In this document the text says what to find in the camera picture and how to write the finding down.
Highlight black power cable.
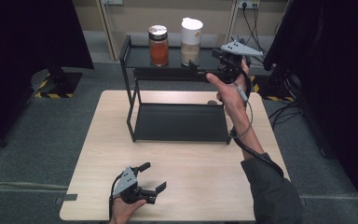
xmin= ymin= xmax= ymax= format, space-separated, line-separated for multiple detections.
xmin=252 ymin=5 xmax=269 ymax=54
xmin=241 ymin=5 xmax=262 ymax=52

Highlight white wall socket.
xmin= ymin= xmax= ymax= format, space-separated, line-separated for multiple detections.
xmin=236 ymin=0 xmax=261 ymax=9

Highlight person's left hand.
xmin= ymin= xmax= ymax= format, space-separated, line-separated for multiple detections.
xmin=109 ymin=196 xmax=147 ymax=224

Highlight glass jar of red powder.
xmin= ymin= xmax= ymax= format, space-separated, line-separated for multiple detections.
xmin=147 ymin=24 xmax=170 ymax=67

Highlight thick black gripper cable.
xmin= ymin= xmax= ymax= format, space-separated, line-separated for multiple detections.
xmin=228 ymin=126 xmax=285 ymax=179

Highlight black floor cables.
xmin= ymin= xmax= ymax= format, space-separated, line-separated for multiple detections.
xmin=268 ymin=98 xmax=304 ymax=132

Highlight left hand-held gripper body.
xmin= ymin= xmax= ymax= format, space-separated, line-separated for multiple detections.
xmin=111 ymin=166 xmax=158 ymax=205

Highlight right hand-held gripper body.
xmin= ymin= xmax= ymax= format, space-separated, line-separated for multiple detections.
xmin=211 ymin=39 xmax=265 ymax=85

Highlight black curtain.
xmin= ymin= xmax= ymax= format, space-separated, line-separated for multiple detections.
xmin=0 ymin=0 xmax=95 ymax=157
xmin=262 ymin=0 xmax=358 ymax=218

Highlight thin grey cable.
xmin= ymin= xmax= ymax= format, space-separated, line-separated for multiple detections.
xmin=235 ymin=84 xmax=255 ymax=140

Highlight black stand base hazard tape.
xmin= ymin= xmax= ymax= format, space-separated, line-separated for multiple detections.
xmin=250 ymin=74 xmax=296 ymax=103
xmin=31 ymin=66 xmax=84 ymax=100

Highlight person's right hand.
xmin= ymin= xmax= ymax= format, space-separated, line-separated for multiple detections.
xmin=205 ymin=59 xmax=253 ymax=123

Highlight white-lidded glass jar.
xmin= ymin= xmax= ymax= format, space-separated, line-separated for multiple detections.
xmin=180 ymin=17 xmax=204 ymax=67

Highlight black metal rack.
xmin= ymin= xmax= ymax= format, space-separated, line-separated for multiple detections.
xmin=118 ymin=35 xmax=234 ymax=146

